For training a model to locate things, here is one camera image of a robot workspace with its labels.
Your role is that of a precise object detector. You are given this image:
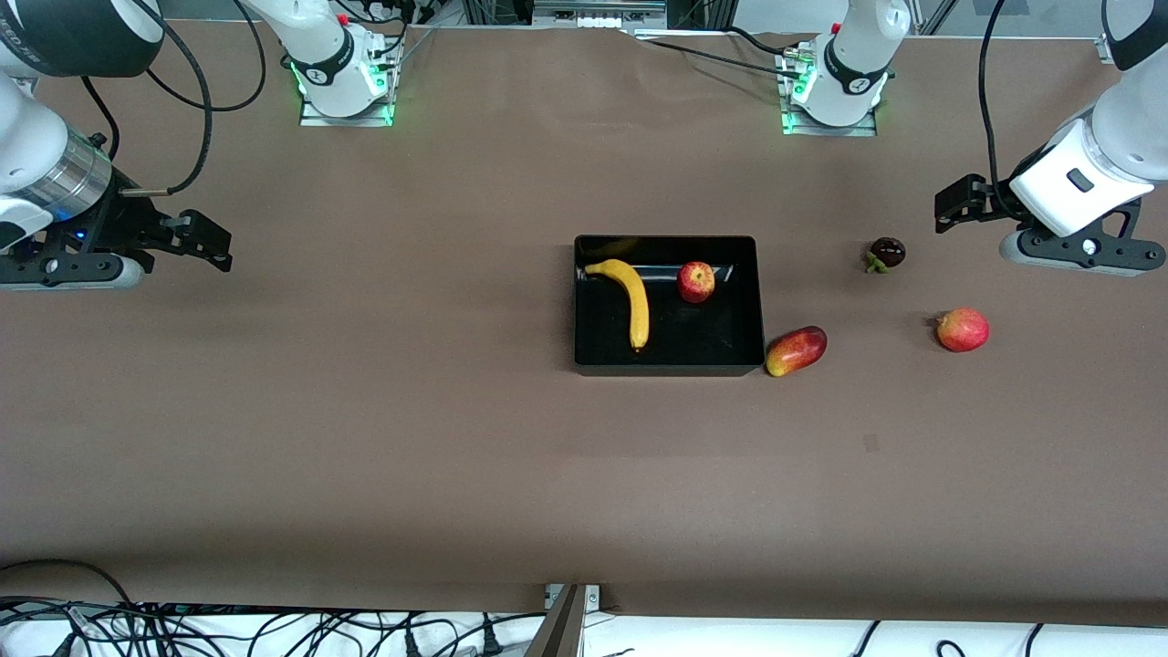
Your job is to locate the small red apple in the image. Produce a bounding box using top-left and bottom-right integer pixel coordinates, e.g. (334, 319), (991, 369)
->
(677, 261), (717, 304)

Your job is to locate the black plastic box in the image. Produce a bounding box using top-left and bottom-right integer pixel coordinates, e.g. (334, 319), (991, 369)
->
(574, 235), (766, 378)

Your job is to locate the yellow banana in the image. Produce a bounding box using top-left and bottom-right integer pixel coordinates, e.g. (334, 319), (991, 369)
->
(584, 259), (651, 352)

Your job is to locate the dark purple mangosteen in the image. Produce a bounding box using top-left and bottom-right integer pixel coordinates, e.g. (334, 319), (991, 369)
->
(865, 236), (907, 275)

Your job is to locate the red apple far right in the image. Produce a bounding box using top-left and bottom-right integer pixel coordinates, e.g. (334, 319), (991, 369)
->
(934, 308), (991, 353)

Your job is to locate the red yellow mango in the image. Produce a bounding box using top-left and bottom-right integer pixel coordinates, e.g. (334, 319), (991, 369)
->
(765, 326), (829, 378)

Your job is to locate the brown table cover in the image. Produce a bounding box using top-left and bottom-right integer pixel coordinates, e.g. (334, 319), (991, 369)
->
(0, 18), (1168, 626)

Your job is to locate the dark metal bar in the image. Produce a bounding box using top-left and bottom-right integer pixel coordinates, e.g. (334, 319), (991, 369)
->
(525, 584), (587, 657)

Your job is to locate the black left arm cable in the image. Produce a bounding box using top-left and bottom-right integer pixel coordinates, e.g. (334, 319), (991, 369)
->
(978, 0), (1016, 215)

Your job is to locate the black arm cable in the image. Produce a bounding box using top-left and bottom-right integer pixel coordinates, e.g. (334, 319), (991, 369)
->
(80, 0), (267, 197)
(978, 0), (1016, 215)

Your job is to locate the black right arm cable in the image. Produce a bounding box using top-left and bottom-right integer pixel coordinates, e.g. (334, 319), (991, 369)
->
(80, 0), (267, 197)

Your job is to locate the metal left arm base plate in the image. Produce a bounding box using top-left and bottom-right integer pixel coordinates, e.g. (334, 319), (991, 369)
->
(780, 55), (879, 138)

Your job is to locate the black base cable bundle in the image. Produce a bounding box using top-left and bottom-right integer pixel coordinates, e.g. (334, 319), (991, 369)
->
(342, 0), (434, 60)

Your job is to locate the black looped floor cable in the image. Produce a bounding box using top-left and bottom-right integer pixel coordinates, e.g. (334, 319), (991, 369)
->
(0, 558), (138, 608)

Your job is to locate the aluminium frame structure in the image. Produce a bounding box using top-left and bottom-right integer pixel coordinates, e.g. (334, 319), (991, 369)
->
(461, 0), (740, 30)

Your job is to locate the black cable tangle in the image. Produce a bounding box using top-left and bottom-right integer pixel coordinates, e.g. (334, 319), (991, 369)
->
(0, 598), (548, 657)

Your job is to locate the small metal bracket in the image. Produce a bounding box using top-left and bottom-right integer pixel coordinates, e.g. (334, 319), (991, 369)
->
(545, 584), (601, 612)

